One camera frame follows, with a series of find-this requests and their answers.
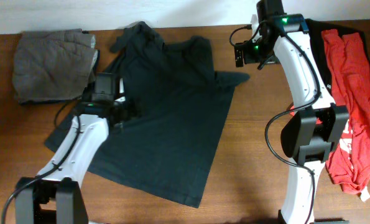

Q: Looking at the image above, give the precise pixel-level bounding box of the dark green t-shirt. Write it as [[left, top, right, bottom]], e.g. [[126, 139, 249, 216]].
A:
[[44, 21, 251, 208]]

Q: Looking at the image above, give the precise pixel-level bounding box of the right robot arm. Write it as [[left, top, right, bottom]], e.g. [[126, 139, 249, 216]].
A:
[[232, 0, 349, 224]]

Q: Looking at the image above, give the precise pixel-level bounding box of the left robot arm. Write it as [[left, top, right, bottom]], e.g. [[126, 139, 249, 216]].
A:
[[6, 73, 136, 224]]

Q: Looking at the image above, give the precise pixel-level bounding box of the black garment under red shirt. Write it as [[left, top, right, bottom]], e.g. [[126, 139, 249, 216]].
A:
[[304, 18, 370, 138]]

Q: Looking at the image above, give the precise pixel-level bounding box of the folded grey-brown garment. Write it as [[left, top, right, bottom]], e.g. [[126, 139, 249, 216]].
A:
[[12, 29, 99, 104]]

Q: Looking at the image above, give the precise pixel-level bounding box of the red t-shirt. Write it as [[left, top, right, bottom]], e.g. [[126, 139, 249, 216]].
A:
[[289, 29, 370, 202]]

